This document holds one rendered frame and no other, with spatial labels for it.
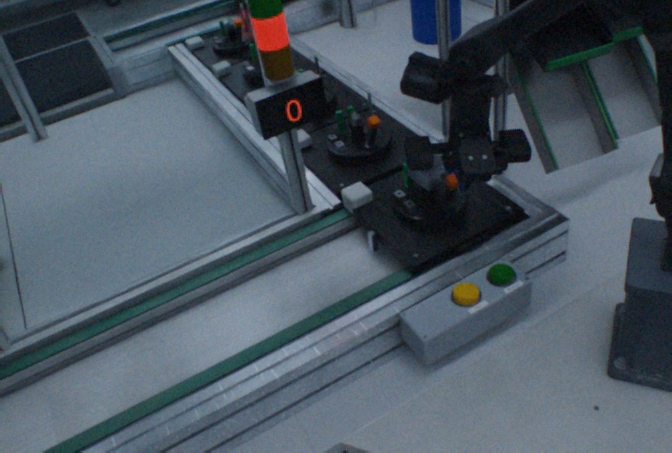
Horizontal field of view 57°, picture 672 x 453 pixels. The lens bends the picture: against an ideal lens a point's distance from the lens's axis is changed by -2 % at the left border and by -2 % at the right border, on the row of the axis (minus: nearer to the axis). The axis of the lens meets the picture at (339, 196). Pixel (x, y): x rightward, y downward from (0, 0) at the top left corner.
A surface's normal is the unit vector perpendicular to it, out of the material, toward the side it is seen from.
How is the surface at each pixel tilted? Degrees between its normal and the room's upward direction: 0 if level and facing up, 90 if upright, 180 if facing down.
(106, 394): 0
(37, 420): 0
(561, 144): 45
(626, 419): 0
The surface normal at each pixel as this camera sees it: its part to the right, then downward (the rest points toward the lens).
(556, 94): 0.13, -0.18
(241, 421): 0.48, 0.48
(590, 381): -0.14, -0.79
